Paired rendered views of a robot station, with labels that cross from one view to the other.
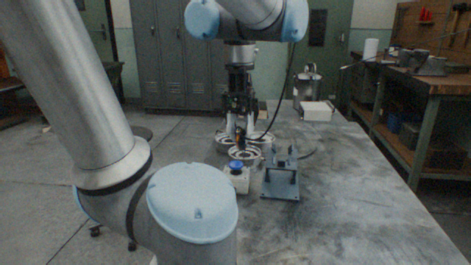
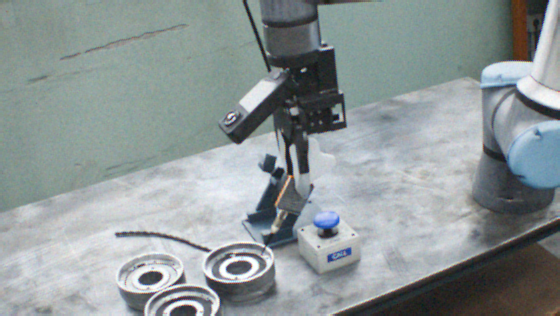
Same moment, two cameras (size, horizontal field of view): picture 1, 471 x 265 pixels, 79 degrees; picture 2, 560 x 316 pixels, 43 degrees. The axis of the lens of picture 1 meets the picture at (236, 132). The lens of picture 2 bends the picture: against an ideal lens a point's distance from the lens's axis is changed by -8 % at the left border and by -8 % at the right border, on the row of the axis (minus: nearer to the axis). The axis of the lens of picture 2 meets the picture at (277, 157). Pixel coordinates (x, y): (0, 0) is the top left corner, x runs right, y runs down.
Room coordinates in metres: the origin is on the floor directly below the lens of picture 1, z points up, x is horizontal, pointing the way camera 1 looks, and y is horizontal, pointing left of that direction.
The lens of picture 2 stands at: (1.17, 0.84, 1.46)
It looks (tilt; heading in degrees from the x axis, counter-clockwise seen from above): 26 degrees down; 243
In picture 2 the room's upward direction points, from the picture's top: 8 degrees counter-clockwise
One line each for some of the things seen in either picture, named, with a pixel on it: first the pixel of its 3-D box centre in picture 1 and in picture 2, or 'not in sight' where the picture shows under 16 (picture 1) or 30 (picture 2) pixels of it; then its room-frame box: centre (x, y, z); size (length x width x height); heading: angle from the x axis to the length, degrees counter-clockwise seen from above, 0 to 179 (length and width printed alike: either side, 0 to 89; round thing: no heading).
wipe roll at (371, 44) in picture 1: (369, 49); not in sight; (2.82, -1.28, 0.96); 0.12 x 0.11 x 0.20; 83
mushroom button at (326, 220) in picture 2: (235, 170); (327, 229); (0.68, 0.00, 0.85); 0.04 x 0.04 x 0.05
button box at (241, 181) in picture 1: (235, 179); (332, 242); (0.67, 0.00, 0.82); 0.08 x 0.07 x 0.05; 173
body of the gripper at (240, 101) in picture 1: (238, 88); (303, 90); (0.68, -0.01, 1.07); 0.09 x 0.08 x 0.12; 170
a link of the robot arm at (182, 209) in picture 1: (190, 218); (516, 104); (0.33, 0.06, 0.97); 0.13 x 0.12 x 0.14; 59
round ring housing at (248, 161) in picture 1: (244, 157); (239, 272); (0.81, -0.02, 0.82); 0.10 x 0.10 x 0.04
